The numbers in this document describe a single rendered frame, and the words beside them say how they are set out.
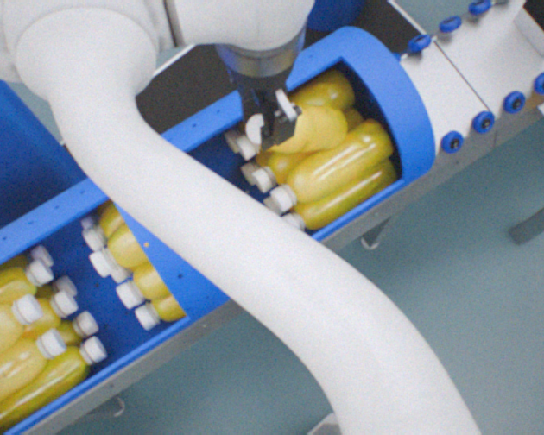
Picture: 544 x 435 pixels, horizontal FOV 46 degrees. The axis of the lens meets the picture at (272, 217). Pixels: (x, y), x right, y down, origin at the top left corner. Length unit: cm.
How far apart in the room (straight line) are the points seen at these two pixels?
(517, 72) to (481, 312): 102
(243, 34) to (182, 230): 21
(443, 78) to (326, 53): 40
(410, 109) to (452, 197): 130
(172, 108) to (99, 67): 170
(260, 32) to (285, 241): 23
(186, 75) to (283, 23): 168
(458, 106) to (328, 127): 44
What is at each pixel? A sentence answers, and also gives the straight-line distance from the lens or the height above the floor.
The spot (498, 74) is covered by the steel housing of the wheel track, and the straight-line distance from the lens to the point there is 139.
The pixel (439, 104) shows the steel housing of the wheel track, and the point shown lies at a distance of 133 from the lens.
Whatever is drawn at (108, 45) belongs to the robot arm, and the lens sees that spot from 48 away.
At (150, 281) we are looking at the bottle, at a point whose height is 114.
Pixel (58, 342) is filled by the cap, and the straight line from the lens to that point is 103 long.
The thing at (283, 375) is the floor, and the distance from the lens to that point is 209.
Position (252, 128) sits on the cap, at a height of 130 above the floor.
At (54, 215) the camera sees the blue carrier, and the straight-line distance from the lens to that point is 97.
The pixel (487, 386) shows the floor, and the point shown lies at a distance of 220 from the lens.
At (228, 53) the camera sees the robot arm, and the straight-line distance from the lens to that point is 62.
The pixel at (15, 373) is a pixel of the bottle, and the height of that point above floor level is 114.
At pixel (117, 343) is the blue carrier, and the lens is 114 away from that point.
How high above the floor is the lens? 209
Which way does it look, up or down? 75 degrees down
